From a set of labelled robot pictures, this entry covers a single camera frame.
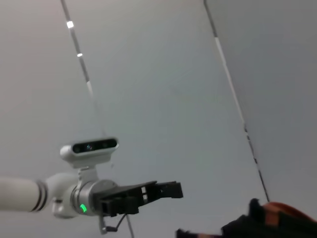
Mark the white and silver left arm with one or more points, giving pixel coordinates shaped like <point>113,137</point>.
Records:
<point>15,193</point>

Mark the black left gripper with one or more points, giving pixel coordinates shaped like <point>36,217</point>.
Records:
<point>123,193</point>

